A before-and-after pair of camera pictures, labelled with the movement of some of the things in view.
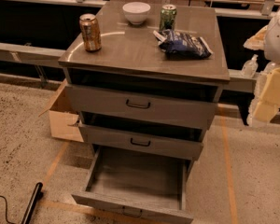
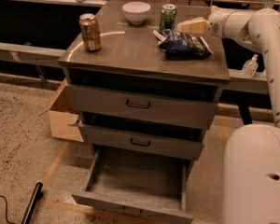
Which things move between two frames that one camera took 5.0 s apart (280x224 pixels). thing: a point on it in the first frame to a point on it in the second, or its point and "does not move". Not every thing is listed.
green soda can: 168,17 does not move
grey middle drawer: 139,142 does not move
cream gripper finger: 257,42 to 202,18
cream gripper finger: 272,91 to 195,26
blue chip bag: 177,45 does not move
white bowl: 136,11 does not move
